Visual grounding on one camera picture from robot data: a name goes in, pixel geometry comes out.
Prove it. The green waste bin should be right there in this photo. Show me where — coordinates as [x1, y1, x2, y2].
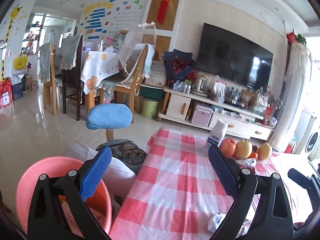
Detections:
[142, 98, 159, 119]

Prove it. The white cushion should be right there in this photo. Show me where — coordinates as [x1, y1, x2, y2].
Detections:
[64, 144, 136, 198]

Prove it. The white milk bottle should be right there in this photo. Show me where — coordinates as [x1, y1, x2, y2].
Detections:
[203, 119, 228, 156]

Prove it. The dark wooden chair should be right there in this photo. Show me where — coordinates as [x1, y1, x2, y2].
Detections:
[60, 34, 84, 121]

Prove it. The dining table orange-print cloth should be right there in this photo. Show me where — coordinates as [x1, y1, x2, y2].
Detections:
[80, 51, 119, 95]

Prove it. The black flat television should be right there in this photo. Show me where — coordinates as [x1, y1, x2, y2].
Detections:
[196, 23, 273, 90]

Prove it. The electric kettle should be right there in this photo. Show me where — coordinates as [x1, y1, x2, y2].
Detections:
[193, 76, 208, 97]

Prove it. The pink storage box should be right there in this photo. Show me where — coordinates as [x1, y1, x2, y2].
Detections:
[191, 102, 213, 127]

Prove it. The white Magicday pouch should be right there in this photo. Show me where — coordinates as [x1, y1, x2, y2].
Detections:
[208, 212, 226, 232]

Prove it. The pink checkered tablecloth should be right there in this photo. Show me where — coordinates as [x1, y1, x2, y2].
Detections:
[108, 127, 313, 240]

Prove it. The blue cushioned stool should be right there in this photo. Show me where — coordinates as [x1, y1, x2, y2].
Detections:
[86, 103, 133, 141]

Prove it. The red apple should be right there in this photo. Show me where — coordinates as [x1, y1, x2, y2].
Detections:
[219, 138, 236, 158]

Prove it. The yellow pear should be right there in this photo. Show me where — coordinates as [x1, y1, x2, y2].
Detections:
[233, 140, 252, 159]
[258, 142, 272, 160]

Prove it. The white lace covered appliance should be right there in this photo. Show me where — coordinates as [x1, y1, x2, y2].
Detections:
[268, 42, 311, 152]

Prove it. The dark blue flower bouquet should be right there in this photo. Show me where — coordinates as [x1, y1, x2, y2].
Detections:
[162, 49, 197, 88]

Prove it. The owl pattern floor mat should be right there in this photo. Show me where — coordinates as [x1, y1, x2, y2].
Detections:
[95, 139, 147, 175]

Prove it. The washing machine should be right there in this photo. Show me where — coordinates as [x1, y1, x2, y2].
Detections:
[303, 122, 319, 161]

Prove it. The white TV cabinet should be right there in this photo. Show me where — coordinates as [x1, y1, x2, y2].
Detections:
[157, 87, 274, 141]

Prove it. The pink plastic basin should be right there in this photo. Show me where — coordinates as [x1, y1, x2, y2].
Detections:
[15, 156, 112, 233]

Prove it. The light wooden dining chair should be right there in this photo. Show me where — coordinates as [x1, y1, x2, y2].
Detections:
[113, 44, 151, 123]

